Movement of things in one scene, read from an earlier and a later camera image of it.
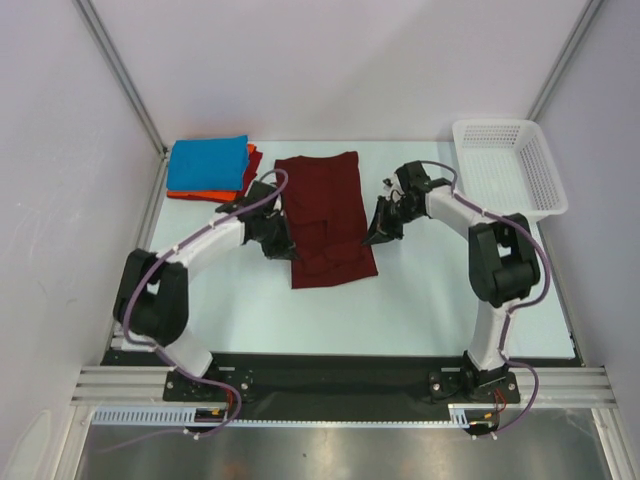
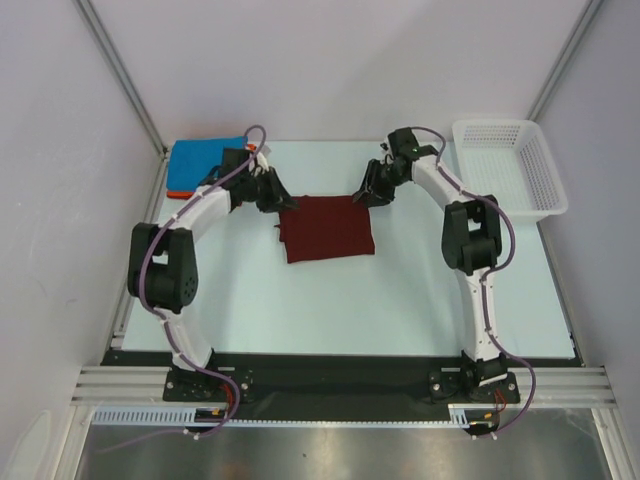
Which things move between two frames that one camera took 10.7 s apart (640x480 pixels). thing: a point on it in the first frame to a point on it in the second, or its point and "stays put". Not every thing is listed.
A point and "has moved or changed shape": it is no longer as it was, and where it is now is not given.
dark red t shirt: x=327 y=218 has moved or changed shape
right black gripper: x=390 y=215 to x=376 y=179
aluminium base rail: x=560 y=386 stays put
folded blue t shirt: x=208 y=164 stays put
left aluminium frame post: x=114 y=62 stays put
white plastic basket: x=506 y=167 stays put
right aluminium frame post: x=589 y=14 stays put
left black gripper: x=285 y=248 to x=278 y=198
